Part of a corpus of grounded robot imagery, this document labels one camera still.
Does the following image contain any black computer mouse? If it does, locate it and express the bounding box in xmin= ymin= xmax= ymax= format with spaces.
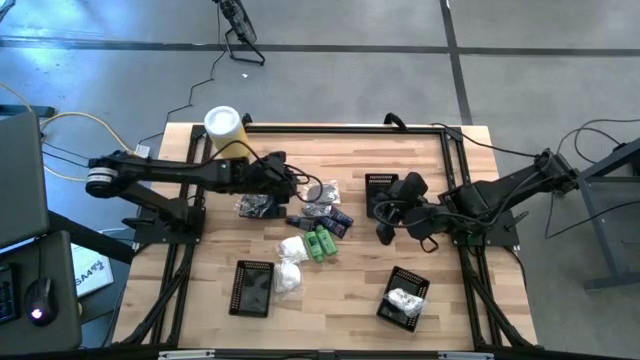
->
xmin=23 ymin=277 xmax=59 ymax=327

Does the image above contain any black keyboard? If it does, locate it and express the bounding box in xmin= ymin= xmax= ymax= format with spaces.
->
xmin=0 ymin=264 xmax=22 ymax=326

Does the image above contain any yellow canister with white lid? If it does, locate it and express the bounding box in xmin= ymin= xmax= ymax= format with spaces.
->
xmin=203 ymin=104 xmax=253 ymax=161

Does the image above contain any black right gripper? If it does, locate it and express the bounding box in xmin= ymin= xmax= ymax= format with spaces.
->
xmin=372 ymin=172 xmax=451 ymax=246

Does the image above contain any black side table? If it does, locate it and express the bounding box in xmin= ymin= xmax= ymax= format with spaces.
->
xmin=549 ymin=137 xmax=640 ymax=291

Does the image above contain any white printed paper sign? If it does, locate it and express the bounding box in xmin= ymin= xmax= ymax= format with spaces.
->
xmin=69 ymin=242 xmax=115 ymax=300

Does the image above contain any dark grey desk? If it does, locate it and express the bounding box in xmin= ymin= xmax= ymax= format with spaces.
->
xmin=0 ymin=209 xmax=136 ymax=357

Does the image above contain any clear bag with black item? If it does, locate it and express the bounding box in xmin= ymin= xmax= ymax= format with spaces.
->
xmin=237 ymin=193 xmax=275 ymax=220
xmin=299 ymin=202 xmax=334 ymax=220
xmin=302 ymin=179 xmax=343 ymax=206

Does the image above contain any black plastic basket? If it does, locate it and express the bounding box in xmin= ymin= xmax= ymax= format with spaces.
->
xmin=364 ymin=172 xmax=400 ymax=220
xmin=228 ymin=259 xmax=276 ymax=319
xmin=238 ymin=192 xmax=281 ymax=220
xmin=375 ymin=265 xmax=431 ymax=334

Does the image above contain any yellow cable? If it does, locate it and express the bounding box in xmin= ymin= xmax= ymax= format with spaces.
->
xmin=0 ymin=82 xmax=139 ymax=184

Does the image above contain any grey monitor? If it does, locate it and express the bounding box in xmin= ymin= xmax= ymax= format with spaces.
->
xmin=0 ymin=110 xmax=50 ymax=250

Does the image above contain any black fan cable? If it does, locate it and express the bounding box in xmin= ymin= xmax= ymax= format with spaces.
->
xmin=137 ymin=0 xmax=226 ymax=151

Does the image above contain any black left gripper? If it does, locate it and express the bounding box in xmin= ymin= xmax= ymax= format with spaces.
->
xmin=248 ymin=149 xmax=304 ymax=220

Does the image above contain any black floor fan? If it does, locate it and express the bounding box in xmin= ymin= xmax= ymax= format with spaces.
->
xmin=212 ymin=0 xmax=267 ymax=67

